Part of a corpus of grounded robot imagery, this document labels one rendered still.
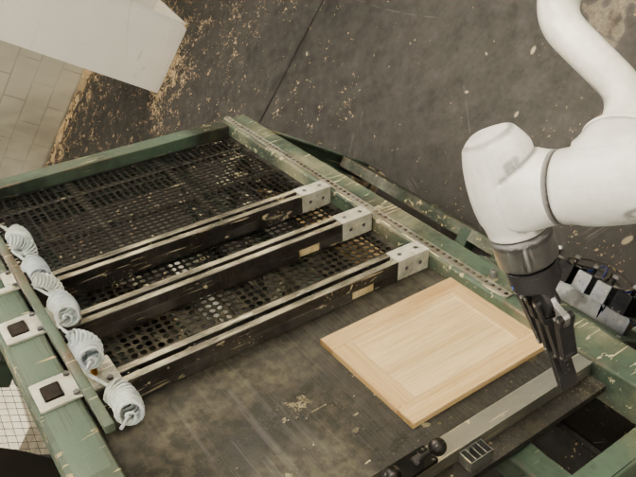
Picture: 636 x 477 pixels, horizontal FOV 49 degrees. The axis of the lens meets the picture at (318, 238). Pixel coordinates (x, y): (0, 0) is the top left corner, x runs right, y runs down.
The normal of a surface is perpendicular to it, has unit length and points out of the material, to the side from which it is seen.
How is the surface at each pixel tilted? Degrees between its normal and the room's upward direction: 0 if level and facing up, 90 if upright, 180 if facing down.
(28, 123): 90
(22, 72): 90
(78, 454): 60
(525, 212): 51
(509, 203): 41
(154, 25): 90
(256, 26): 0
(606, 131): 30
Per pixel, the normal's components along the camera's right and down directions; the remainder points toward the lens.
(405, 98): -0.71, -0.15
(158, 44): 0.51, 0.55
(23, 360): -0.01, -0.85
